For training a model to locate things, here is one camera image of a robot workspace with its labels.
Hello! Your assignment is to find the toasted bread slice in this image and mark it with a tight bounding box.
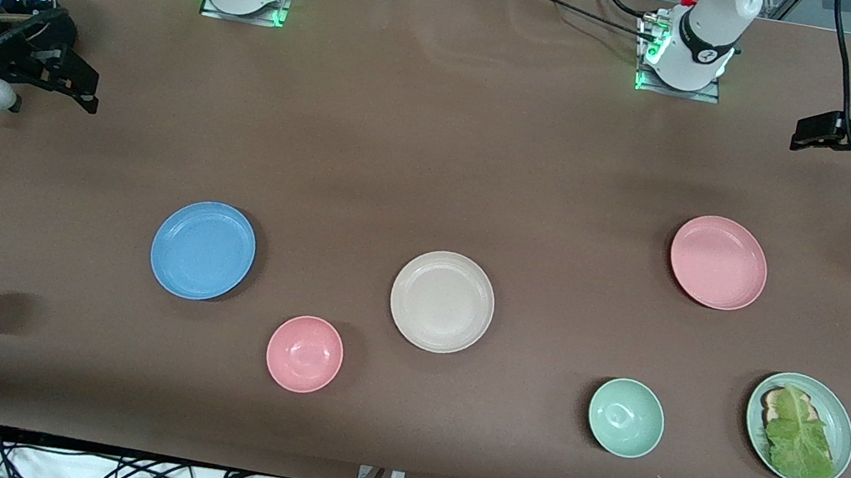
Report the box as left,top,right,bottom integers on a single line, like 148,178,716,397
757,384,817,434

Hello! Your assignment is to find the green plate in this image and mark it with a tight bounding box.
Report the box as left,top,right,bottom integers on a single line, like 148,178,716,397
736,366,851,478

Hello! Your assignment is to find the black base cable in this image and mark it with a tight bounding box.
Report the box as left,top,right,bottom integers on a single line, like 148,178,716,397
509,0,657,44
586,0,660,23

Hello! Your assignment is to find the small green bowl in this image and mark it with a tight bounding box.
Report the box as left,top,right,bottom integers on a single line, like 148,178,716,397
582,373,671,463

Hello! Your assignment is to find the thick black hanging cable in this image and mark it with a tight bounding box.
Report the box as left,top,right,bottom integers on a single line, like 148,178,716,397
812,0,851,156

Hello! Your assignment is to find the green lettuce leaf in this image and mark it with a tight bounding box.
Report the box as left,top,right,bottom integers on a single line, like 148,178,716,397
757,381,847,478

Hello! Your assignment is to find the beige shallow plate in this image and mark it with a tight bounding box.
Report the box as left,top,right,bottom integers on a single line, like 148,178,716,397
383,244,502,361

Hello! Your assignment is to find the small pink bowl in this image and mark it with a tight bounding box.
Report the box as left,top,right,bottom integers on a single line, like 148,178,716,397
261,310,349,399

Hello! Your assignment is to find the pink shallow plate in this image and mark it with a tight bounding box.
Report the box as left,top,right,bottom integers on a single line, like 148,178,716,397
662,210,775,316

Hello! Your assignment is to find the blue shallow plate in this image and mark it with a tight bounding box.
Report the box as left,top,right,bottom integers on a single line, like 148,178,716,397
144,194,263,309

